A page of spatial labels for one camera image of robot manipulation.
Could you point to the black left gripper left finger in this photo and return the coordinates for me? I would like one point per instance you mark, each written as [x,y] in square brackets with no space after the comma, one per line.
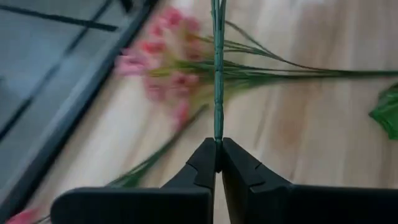
[140,205]

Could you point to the black metal rig frame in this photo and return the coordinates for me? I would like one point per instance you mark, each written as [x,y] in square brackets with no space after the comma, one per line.
[93,84]

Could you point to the green glass vase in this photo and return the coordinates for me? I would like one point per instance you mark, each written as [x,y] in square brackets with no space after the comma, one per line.
[388,115]

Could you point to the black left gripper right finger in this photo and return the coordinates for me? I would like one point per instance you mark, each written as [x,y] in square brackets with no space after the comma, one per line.
[280,205]

